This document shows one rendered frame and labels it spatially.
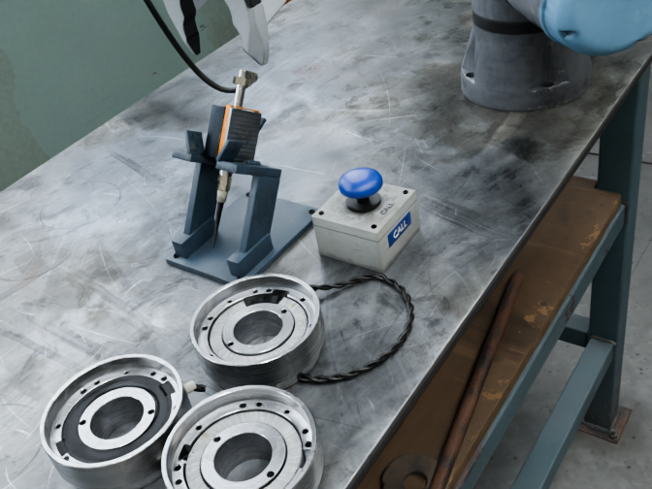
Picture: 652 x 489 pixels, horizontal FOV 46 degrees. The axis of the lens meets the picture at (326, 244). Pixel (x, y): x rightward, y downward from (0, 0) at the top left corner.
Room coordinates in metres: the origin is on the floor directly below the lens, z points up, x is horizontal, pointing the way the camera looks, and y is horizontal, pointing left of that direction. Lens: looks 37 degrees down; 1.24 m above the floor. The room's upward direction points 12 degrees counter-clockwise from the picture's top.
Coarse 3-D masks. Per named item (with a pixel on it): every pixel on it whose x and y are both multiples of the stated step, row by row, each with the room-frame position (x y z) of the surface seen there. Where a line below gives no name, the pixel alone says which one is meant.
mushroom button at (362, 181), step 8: (360, 168) 0.59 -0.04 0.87; (368, 168) 0.59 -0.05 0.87; (344, 176) 0.58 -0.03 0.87; (352, 176) 0.58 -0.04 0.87; (360, 176) 0.58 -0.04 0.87; (368, 176) 0.58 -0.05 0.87; (376, 176) 0.58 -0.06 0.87; (344, 184) 0.57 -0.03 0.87; (352, 184) 0.57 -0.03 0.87; (360, 184) 0.57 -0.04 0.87; (368, 184) 0.56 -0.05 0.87; (376, 184) 0.57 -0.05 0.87; (344, 192) 0.57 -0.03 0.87; (352, 192) 0.56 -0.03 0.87; (360, 192) 0.56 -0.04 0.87; (368, 192) 0.56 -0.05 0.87; (360, 200) 0.57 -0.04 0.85; (368, 200) 0.57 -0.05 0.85
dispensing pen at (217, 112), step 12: (240, 72) 0.66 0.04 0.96; (252, 72) 0.67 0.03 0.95; (240, 84) 0.65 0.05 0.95; (240, 96) 0.65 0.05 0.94; (216, 108) 0.64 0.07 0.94; (216, 120) 0.63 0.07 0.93; (216, 132) 0.63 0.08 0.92; (216, 144) 0.62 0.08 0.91; (216, 156) 0.62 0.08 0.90; (228, 180) 0.62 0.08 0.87; (216, 216) 0.61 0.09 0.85; (216, 228) 0.60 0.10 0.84
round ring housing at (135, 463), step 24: (120, 360) 0.44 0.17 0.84; (144, 360) 0.44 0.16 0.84; (72, 384) 0.43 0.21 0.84; (48, 408) 0.41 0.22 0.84; (96, 408) 0.41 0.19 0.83; (120, 408) 0.42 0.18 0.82; (144, 408) 0.40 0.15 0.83; (48, 432) 0.39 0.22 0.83; (96, 432) 0.40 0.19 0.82; (168, 432) 0.36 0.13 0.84; (144, 456) 0.35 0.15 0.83; (72, 480) 0.35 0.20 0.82; (96, 480) 0.34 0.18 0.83; (120, 480) 0.34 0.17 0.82; (144, 480) 0.35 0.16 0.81
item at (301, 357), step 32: (224, 288) 0.50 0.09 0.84; (256, 288) 0.51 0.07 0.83; (288, 288) 0.50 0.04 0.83; (192, 320) 0.47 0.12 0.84; (256, 320) 0.48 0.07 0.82; (288, 320) 0.46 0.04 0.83; (320, 320) 0.45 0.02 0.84; (256, 352) 0.43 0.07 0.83; (288, 352) 0.41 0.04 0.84; (224, 384) 0.42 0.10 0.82; (256, 384) 0.41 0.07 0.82; (288, 384) 0.42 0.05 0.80
